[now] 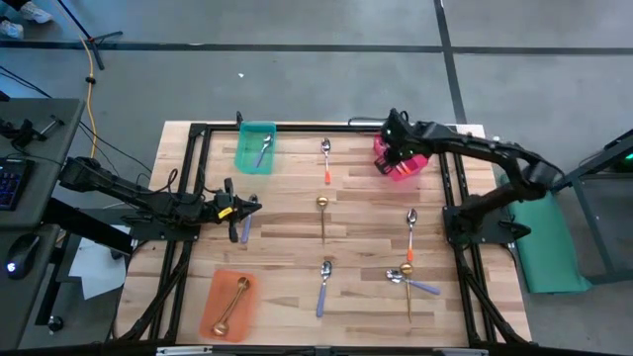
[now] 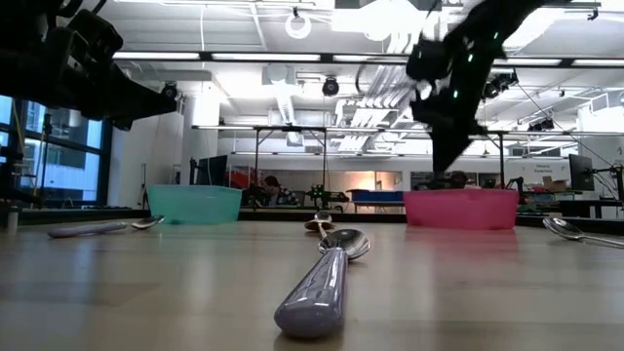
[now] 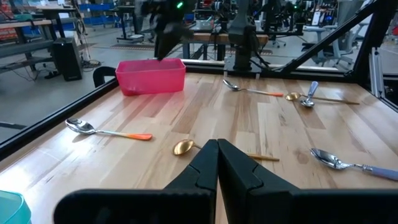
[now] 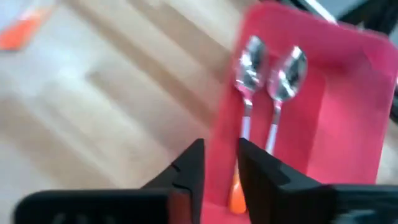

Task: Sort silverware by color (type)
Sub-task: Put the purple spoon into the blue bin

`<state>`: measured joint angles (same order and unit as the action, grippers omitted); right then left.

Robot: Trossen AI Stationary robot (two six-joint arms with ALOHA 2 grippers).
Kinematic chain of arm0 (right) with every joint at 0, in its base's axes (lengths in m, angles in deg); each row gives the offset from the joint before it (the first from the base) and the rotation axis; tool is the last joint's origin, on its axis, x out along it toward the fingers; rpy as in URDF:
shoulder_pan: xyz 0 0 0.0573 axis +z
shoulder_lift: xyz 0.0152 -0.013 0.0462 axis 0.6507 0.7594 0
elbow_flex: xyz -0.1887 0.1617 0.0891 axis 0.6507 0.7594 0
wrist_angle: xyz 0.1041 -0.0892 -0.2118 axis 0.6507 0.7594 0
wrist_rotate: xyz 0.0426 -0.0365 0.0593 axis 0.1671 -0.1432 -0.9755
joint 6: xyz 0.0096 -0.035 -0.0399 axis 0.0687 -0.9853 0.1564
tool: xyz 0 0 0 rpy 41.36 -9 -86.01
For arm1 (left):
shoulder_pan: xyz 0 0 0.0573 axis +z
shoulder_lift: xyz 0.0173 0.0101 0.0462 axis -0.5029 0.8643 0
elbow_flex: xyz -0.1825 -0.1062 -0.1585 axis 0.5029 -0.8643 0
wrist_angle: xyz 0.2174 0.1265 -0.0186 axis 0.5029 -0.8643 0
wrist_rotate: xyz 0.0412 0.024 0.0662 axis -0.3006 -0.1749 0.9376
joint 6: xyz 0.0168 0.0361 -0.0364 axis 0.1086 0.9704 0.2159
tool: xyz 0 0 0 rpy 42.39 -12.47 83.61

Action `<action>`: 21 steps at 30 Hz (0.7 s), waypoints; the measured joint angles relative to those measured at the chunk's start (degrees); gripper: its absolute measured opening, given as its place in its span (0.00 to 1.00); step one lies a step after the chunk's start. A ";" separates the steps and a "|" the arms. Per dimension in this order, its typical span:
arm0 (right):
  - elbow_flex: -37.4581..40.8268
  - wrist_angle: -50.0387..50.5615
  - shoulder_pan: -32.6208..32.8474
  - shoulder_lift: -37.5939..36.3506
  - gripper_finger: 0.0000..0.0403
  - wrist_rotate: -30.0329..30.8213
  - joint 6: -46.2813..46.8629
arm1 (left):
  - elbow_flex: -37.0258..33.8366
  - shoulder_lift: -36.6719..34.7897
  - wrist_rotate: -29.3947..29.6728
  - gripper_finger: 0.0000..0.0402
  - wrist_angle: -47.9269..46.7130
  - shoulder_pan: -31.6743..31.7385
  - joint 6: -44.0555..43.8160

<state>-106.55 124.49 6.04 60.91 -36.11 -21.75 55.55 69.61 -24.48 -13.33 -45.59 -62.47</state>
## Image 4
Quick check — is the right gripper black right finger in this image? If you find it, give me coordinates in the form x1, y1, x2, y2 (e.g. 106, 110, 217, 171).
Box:
237, 138, 398, 224

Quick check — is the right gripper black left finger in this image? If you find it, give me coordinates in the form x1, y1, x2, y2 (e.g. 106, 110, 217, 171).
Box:
12, 138, 206, 224

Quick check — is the pink plastic bin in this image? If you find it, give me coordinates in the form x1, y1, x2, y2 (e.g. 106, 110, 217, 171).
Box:
201, 1, 398, 224

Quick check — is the orange handled metal spoon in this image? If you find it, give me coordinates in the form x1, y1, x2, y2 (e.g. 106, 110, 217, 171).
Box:
266, 45, 308, 156
228, 34, 269, 215

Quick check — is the orange flat object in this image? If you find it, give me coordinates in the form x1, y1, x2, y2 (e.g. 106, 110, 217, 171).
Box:
0, 7, 53, 51

